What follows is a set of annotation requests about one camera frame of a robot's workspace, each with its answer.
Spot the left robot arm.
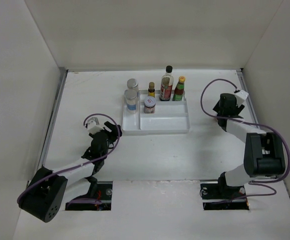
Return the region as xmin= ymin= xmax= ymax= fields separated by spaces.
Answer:
xmin=17 ymin=117 xmax=122 ymax=223

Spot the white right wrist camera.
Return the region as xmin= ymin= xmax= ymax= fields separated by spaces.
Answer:
xmin=234 ymin=89 xmax=249 ymax=107

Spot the green yellow cap sauce bottle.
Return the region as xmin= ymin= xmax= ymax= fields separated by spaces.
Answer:
xmin=172 ymin=76 xmax=186 ymax=101

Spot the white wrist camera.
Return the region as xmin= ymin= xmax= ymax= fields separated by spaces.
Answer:
xmin=234 ymin=89 xmax=249 ymax=107
xmin=83 ymin=116 xmax=103 ymax=135

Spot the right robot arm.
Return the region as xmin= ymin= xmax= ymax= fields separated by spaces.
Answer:
xmin=213 ymin=93 xmax=286 ymax=200

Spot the small yellow label bottle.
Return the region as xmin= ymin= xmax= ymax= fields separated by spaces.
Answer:
xmin=148 ymin=82 xmax=155 ymax=97

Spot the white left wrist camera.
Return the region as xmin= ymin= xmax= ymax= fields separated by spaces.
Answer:
xmin=83 ymin=116 xmax=103 ymax=135

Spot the blue label shaker jar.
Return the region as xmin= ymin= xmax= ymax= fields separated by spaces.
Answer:
xmin=124 ymin=89 xmax=138 ymax=114
xmin=127 ymin=78 xmax=139 ymax=92

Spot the white divided organizer tray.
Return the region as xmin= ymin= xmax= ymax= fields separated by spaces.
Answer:
xmin=122 ymin=90 xmax=190 ymax=136

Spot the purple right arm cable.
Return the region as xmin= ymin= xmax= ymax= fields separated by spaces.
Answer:
xmin=200 ymin=78 xmax=290 ymax=201

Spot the tall black cap oil bottle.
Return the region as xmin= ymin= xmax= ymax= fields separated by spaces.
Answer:
xmin=159 ymin=65 xmax=174 ymax=101

